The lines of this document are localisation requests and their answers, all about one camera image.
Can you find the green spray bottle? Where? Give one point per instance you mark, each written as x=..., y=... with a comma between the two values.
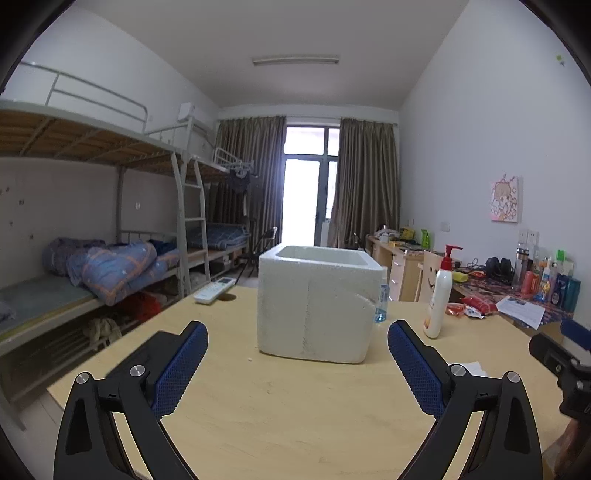
x=425, y=238

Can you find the black folding chair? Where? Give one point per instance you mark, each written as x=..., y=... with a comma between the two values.
x=258, y=251

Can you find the red bag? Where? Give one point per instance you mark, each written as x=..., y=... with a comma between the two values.
x=141, y=308

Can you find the beige cloth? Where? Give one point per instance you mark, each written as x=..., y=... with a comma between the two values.
x=102, y=330

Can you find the blue and orange quilt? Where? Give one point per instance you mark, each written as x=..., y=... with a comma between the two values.
x=115, y=272

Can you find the white wall switch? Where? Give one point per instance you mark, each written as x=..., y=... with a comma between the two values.
x=444, y=225

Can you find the white foam box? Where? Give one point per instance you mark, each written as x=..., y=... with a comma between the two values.
x=314, y=304

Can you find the brown curtain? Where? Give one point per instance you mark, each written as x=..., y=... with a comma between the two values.
x=249, y=180
x=367, y=180

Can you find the black headphones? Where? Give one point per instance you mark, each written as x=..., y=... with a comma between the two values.
x=498, y=270

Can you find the white paper scrap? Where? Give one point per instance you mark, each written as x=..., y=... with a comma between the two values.
x=473, y=369

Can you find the white bottle with red pump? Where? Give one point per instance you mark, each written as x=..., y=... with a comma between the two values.
x=438, y=300

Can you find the wooden board with face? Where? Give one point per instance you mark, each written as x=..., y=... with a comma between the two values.
x=427, y=277

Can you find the patterned table cloth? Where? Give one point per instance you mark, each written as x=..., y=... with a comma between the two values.
x=508, y=290

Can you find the small clear plastic bottle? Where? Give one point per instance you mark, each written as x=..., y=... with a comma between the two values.
x=382, y=304

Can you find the light wooden drawer desk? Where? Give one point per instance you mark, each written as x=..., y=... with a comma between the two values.
x=397, y=272

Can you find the row of toiletry bottles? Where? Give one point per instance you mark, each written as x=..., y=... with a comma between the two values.
x=549, y=281

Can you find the glass balcony door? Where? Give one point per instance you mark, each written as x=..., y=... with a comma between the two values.
x=307, y=189

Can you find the yellow packet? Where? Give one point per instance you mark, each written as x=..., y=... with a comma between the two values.
x=459, y=277

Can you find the white wall socket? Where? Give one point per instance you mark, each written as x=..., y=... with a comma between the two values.
x=527, y=235

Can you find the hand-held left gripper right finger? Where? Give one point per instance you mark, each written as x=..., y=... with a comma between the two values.
x=415, y=369

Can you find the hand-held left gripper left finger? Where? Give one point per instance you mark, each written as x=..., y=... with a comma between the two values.
x=178, y=369

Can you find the white air conditioner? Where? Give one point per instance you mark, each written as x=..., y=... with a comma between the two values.
x=196, y=119

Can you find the yellow box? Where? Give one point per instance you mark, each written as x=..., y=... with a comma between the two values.
x=406, y=233

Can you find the dark hanging clothes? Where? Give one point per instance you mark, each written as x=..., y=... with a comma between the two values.
x=238, y=182

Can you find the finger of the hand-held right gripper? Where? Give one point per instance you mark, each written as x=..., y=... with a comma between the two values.
x=551, y=353
x=577, y=332

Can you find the blue plaid bedding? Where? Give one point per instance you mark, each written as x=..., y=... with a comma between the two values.
x=219, y=235

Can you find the white printed paper sheet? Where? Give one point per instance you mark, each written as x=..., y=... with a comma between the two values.
x=521, y=311

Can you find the pink cartoon wall poster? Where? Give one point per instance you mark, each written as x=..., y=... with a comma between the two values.
x=504, y=198

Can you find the ceiling tube light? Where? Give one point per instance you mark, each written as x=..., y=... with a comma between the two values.
x=295, y=60

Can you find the white remote control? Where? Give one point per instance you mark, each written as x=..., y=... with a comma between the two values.
x=213, y=290

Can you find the red snack packet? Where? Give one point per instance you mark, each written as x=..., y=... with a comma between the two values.
x=475, y=304

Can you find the grey metal bunk bed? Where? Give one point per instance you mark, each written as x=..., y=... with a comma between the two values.
x=221, y=161
x=92, y=143

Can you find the person's right forearm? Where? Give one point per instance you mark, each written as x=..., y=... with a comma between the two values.
x=577, y=438

